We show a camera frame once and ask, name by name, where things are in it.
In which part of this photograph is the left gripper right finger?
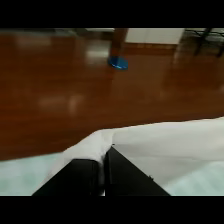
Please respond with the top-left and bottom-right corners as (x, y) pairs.
(104, 145), (171, 197)

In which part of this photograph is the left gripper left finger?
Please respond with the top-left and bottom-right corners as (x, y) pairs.
(32, 158), (102, 197)

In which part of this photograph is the white garment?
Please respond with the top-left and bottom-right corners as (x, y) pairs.
(42, 116), (224, 197)

